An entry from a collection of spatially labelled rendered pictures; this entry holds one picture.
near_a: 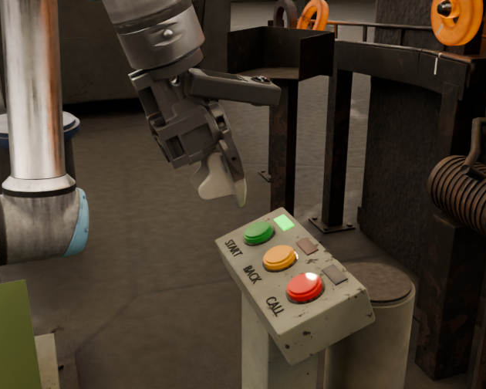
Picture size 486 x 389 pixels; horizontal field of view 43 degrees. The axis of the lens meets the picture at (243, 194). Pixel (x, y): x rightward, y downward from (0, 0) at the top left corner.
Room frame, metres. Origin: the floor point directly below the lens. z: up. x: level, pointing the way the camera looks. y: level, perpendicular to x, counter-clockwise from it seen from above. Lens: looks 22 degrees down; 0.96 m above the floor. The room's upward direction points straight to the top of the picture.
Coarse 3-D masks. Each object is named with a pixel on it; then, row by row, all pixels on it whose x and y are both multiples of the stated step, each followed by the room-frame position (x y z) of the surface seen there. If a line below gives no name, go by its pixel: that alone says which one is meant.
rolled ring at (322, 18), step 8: (312, 0) 2.43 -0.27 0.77; (320, 0) 2.37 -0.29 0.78; (304, 8) 2.47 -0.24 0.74; (312, 8) 2.43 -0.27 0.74; (320, 8) 2.34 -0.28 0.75; (328, 8) 2.35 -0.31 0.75; (304, 16) 2.45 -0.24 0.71; (320, 16) 2.31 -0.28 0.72; (304, 24) 2.45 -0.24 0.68; (320, 24) 2.31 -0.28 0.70
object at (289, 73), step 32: (256, 32) 2.03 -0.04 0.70; (288, 32) 2.01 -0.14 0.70; (320, 32) 1.94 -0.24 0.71; (256, 64) 2.03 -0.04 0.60; (288, 64) 2.01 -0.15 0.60; (320, 64) 1.85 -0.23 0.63; (288, 96) 1.86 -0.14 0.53; (288, 128) 1.86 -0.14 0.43; (288, 160) 1.86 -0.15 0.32; (288, 192) 1.87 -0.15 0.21
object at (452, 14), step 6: (444, 0) 1.54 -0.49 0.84; (450, 0) 1.54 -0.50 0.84; (438, 6) 1.54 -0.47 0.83; (444, 6) 1.53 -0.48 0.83; (450, 6) 1.53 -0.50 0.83; (456, 6) 1.53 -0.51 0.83; (438, 12) 1.54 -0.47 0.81; (444, 12) 1.53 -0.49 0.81; (450, 12) 1.53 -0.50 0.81; (456, 12) 1.53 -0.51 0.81
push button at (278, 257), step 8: (272, 248) 0.69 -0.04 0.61; (280, 248) 0.68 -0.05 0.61; (288, 248) 0.67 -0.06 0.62; (264, 256) 0.68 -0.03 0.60; (272, 256) 0.67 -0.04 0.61; (280, 256) 0.66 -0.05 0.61; (288, 256) 0.66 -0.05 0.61; (272, 264) 0.66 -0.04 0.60; (280, 264) 0.65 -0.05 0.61; (288, 264) 0.65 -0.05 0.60
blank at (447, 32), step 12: (456, 0) 1.53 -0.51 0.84; (468, 0) 1.49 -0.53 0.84; (480, 0) 1.49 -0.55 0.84; (432, 12) 1.61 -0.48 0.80; (468, 12) 1.49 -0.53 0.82; (480, 12) 1.48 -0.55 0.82; (432, 24) 1.61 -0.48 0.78; (444, 24) 1.56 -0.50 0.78; (456, 24) 1.52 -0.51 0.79; (468, 24) 1.48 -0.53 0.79; (480, 24) 1.49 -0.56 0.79; (444, 36) 1.56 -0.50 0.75; (456, 36) 1.52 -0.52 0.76; (468, 36) 1.50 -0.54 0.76
